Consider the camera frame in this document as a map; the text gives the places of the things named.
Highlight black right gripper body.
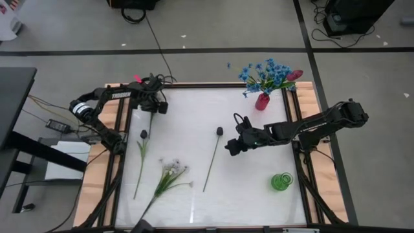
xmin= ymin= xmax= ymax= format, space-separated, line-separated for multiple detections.
xmin=237 ymin=121 xmax=272 ymax=150

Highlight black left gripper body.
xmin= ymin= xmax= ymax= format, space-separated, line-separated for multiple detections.
xmin=129 ymin=74 xmax=164 ymax=113

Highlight blue artificial flower bunch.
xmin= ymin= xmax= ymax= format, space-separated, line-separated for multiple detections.
xmin=226 ymin=58 xmax=298 ymax=98

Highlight leafy white flower bunch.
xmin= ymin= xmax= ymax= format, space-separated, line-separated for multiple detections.
xmin=138 ymin=157 xmax=195 ymax=224

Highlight red tulip with green leaves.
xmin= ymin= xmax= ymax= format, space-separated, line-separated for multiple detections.
xmin=274 ymin=69 xmax=305 ymax=91

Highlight red glass vase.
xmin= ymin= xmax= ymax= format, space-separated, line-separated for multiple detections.
xmin=254 ymin=93 xmax=271 ymax=112

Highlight green glass vase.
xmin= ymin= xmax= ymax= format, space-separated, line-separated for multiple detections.
xmin=270 ymin=172 xmax=295 ymax=192

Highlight black tulip with green leaves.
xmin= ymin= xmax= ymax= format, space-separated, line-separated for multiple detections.
xmin=133 ymin=129 xmax=150 ymax=200

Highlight black computer tower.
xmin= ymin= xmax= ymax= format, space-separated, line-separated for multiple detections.
xmin=322 ymin=0 xmax=397 ymax=38
xmin=105 ymin=0 xmax=162 ymax=11

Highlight black power adapter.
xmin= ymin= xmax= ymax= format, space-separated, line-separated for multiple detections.
xmin=45 ymin=118 xmax=73 ymax=135

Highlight light wooden base board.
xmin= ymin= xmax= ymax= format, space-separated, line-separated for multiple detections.
xmin=73 ymin=82 xmax=349 ymax=227

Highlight white flat box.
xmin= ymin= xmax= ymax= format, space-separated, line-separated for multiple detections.
xmin=43 ymin=140 xmax=92 ymax=181

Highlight dark rounded object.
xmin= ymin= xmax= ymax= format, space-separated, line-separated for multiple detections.
xmin=130 ymin=219 xmax=156 ymax=233

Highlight black desk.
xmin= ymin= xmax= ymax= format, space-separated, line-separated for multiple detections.
xmin=0 ymin=67 xmax=89 ymax=214

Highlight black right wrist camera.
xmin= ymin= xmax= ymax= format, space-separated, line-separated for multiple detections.
xmin=233 ymin=112 xmax=254 ymax=131

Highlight black floor cable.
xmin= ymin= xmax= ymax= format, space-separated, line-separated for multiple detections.
xmin=120 ymin=6 xmax=178 ymax=83

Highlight yellow orange wire bundle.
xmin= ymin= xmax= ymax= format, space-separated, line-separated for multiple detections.
xmin=27 ymin=93 xmax=82 ymax=128

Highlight black tangled floor cables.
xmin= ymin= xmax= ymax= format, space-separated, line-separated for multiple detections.
xmin=310 ymin=0 xmax=376 ymax=49

